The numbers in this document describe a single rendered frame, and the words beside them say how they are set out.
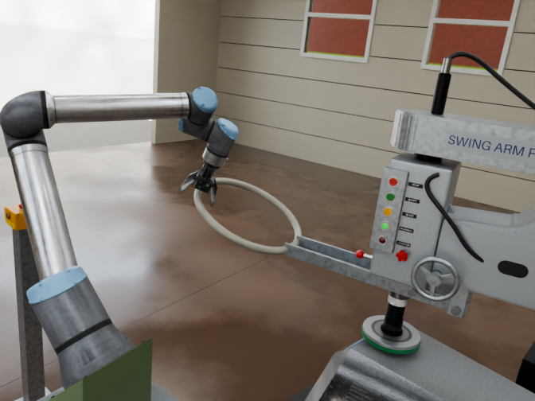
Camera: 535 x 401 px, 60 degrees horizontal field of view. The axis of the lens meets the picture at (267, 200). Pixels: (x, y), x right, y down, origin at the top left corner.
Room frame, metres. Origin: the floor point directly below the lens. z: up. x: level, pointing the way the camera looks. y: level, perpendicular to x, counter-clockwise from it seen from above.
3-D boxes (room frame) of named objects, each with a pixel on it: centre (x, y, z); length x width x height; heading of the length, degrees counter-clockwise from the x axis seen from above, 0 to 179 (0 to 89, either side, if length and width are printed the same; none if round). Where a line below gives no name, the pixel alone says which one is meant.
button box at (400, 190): (1.48, -0.40, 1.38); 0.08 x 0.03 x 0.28; 63
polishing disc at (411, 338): (1.55, -0.52, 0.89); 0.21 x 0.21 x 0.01
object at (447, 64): (1.55, -0.52, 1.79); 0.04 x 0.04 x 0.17
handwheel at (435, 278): (1.39, -0.57, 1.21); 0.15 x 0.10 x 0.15; 63
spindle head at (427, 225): (1.51, -0.59, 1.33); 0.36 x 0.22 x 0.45; 63
